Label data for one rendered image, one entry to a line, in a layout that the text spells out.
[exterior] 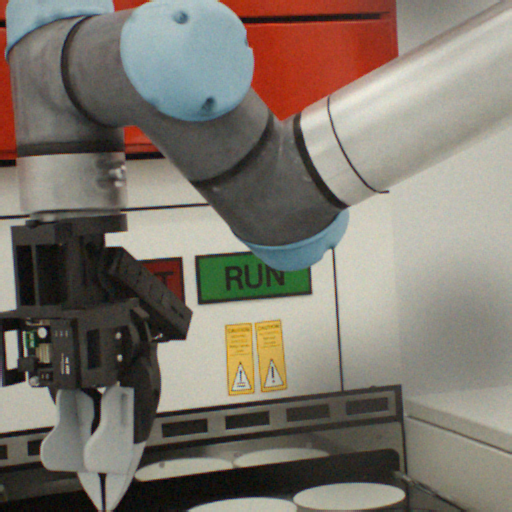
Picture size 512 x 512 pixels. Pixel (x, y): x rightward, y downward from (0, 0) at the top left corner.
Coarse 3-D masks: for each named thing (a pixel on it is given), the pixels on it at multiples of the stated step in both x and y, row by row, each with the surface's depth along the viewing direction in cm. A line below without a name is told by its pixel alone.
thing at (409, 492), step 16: (336, 480) 127; (352, 480) 127; (368, 480) 127; (384, 480) 126; (224, 496) 124; (240, 496) 124; (256, 496) 123; (272, 496) 123; (288, 496) 122; (416, 496) 120
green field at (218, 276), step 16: (240, 256) 128; (256, 256) 129; (208, 272) 127; (224, 272) 128; (240, 272) 128; (256, 272) 129; (272, 272) 129; (288, 272) 130; (304, 272) 130; (208, 288) 128; (224, 288) 128; (240, 288) 129; (256, 288) 129; (272, 288) 129; (288, 288) 130; (304, 288) 130
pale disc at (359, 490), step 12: (312, 492) 123; (324, 492) 123; (336, 492) 123; (348, 492) 123; (360, 492) 122; (372, 492) 122; (384, 492) 122; (396, 492) 122; (300, 504) 119; (312, 504) 119; (324, 504) 119; (336, 504) 118; (348, 504) 118; (360, 504) 118; (372, 504) 118; (384, 504) 118
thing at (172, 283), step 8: (144, 264) 126; (152, 264) 126; (160, 264) 126; (168, 264) 126; (176, 264) 126; (152, 272) 126; (160, 272) 126; (168, 272) 126; (176, 272) 127; (160, 280) 126; (168, 280) 126; (176, 280) 127; (168, 288) 126; (176, 288) 127
